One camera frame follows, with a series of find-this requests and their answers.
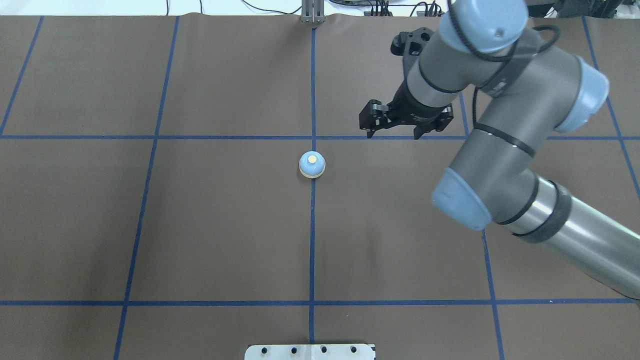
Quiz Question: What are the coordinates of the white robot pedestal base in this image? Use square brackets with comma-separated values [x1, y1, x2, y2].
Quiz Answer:
[244, 343, 377, 360]

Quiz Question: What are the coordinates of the aluminium frame post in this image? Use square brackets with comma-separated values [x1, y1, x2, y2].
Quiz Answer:
[301, 0, 326, 25]

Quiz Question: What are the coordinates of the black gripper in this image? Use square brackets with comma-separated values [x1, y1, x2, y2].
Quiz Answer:
[359, 80, 454, 141]

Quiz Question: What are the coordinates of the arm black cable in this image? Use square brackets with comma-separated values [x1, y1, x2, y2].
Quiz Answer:
[445, 0, 561, 131]

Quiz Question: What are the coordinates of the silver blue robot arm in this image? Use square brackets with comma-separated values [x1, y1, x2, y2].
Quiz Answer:
[359, 0, 640, 302]

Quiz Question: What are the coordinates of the blue white call bell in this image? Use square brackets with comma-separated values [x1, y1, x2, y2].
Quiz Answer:
[298, 151, 327, 179]

